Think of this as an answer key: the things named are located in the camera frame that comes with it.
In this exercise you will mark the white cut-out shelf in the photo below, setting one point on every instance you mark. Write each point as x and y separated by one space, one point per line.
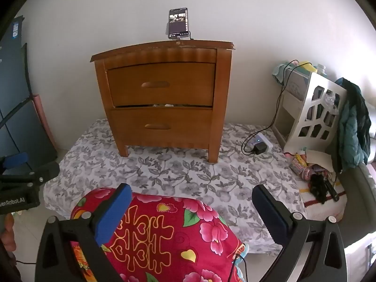
323 80

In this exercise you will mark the grey phone stand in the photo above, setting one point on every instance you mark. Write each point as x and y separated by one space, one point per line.
182 38

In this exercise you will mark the wooden nightstand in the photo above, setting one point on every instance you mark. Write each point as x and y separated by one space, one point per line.
221 94

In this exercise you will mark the white power strip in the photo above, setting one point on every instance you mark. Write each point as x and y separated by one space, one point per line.
264 139

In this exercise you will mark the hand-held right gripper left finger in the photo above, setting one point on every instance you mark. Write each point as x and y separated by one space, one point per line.
113 211

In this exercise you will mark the yellow object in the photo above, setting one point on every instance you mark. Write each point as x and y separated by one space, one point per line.
305 65

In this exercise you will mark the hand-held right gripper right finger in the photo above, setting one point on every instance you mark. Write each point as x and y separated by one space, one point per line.
270 214

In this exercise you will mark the white bottle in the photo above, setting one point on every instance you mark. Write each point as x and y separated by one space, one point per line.
321 69

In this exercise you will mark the pink patterned pouch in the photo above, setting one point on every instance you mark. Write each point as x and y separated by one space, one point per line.
298 164

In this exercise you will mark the grey upholstered chair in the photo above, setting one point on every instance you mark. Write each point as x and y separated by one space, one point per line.
352 199

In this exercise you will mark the grey floral bed sheet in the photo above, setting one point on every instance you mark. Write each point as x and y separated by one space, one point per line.
176 167

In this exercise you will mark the teal jacket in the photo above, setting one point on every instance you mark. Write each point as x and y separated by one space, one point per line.
352 123

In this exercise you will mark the person's left hand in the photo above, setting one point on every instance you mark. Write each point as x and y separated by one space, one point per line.
7 232

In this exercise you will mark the green cloth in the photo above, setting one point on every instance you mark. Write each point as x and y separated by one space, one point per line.
277 70

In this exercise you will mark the dark blue folded table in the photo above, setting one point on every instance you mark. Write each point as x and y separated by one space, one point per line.
17 108

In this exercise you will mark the black charger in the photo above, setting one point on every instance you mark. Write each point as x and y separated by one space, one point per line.
260 148

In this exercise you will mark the smartphone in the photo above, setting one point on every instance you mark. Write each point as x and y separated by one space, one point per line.
177 23

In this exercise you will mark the cream paper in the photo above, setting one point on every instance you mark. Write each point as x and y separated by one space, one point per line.
318 157

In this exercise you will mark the red floral blanket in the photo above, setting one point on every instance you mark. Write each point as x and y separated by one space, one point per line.
176 235

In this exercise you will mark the pale patterned storage box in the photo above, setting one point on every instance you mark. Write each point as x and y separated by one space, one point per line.
296 83

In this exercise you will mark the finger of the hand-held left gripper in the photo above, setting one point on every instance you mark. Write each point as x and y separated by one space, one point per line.
16 159
44 171

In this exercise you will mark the black object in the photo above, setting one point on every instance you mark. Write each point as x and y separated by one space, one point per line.
318 185

